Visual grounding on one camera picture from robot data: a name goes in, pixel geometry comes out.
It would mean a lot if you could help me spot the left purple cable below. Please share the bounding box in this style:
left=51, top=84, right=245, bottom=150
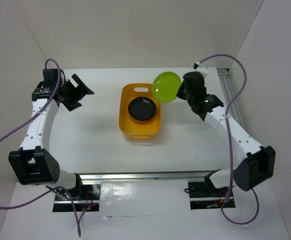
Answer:
left=0, top=58, right=83, bottom=237

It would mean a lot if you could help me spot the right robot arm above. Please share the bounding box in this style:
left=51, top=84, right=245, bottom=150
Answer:
left=177, top=71, right=276, bottom=196

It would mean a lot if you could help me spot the black plate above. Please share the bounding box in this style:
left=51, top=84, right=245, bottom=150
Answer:
left=128, top=96, right=157, bottom=121

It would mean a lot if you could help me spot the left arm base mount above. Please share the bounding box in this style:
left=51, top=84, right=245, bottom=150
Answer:
left=52, top=174, right=101, bottom=213

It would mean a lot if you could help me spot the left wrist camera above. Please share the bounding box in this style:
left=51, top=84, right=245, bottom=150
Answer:
left=42, top=68, right=59, bottom=83

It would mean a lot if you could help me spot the aluminium front rail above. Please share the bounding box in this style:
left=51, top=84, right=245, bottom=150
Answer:
left=79, top=170, right=212, bottom=182

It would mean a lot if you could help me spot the orange plate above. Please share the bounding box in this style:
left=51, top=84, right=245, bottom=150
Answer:
left=132, top=118, right=151, bottom=124

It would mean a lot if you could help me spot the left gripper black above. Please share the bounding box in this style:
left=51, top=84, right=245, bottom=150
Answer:
left=58, top=74, right=94, bottom=112

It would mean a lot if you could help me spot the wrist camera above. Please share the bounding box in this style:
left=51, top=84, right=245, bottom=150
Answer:
left=42, top=68, right=59, bottom=83
left=193, top=61, right=209, bottom=78

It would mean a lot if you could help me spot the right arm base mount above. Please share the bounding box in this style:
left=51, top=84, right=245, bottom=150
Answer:
left=183, top=176, right=229, bottom=210

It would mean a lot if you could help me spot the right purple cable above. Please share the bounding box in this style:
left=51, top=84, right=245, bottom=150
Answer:
left=199, top=53, right=260, bottom=225

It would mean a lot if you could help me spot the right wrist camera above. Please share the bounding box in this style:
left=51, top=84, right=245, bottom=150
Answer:
left=193, top=61, right=209, bottom=78

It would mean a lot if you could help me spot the green plate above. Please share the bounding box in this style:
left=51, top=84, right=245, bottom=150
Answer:
left=151, top=71, right=182, bottom=103

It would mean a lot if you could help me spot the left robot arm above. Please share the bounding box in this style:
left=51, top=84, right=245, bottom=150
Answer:
left=8, top=68, right=94, bottom=200

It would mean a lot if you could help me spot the yellow plastic bin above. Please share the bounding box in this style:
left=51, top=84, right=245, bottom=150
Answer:
left=118, top=83, right=162, bottom=141

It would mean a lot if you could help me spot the aluminium side rail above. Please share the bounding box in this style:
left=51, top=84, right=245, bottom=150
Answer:
left=216, top=68, right=244, bottom=128

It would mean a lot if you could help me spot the purple cable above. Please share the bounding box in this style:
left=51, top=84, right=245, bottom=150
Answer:
left=0, top=58, right=83, bottom=237
left=199, top=53, right=260, bottom=225

